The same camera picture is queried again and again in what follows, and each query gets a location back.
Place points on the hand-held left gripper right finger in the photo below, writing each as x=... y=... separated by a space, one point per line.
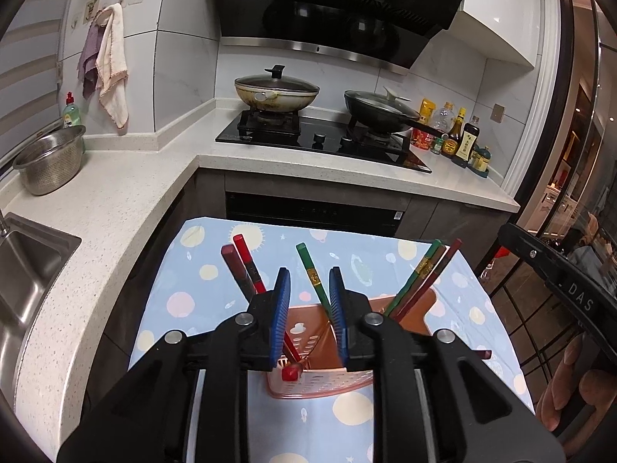
x=339 y=318

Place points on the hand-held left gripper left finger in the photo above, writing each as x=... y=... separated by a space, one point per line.
x=282 y=318

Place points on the green chopstick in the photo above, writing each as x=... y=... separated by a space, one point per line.
x=311 y=275
x=415 y=272

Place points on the pink perforated utensil holder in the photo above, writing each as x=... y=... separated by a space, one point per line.
x=318 y=381

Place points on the brown chopstick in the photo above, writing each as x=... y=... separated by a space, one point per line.
x=425 y=275

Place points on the person's right hand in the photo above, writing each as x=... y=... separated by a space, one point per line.
x=569 y=386

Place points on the black framed glass door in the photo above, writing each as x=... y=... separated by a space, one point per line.
x=530 y=308

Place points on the red door decoration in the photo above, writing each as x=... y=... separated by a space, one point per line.
x=501 y=252

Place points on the blue printed tablecloth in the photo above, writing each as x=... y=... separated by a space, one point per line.
x=347 y=410

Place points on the green condiment jar set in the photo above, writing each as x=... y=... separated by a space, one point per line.
x=481 y=161

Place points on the black gas stove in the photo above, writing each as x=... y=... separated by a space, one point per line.
x=328 y=130

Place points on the dark sauce bottle cream label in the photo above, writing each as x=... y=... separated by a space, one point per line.
x=467 y=144

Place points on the small green capped bottle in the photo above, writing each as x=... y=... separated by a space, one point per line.
x=436 y=147

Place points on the dark bottle yellow cap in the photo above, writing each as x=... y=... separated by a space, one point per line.
x=453 y=143

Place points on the black frying pan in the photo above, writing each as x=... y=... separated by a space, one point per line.
x=381 y=123

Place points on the white speckled kitchen counter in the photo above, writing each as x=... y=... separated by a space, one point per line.
x=120 y=188

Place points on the yellow red seasoning packet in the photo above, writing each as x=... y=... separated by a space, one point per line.
x=424 y=125

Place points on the cream wok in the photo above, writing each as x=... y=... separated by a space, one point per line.
x=277 y=101

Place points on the glass pan lid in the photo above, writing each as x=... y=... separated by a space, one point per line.
x=378 y=99

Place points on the clear plastic bottle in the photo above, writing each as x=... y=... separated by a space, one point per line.
x=443 y=120

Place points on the glass wok lid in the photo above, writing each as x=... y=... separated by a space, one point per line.
x=277 y=82

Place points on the steel sink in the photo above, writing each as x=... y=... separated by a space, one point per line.
x=29 y=279

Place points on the steel colander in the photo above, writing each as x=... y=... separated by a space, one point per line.
x=48 y=164

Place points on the green dish soap bottle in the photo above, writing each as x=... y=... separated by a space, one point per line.
x=72 y=115

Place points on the steel faucet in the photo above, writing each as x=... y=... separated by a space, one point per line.
x=3 y=224

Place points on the cream towel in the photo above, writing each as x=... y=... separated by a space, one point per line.
x=113 y=67

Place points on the black range hood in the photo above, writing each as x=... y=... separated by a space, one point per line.
x=337 y=14

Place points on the purple towel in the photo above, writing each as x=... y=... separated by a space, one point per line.
x=89 y=58

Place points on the white window blind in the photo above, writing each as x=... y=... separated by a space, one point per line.
x=29 y=58

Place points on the wall outlet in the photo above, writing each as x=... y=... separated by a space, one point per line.
x=498 y=113

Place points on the wall sticker hook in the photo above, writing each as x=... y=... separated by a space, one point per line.
x=90 y=9

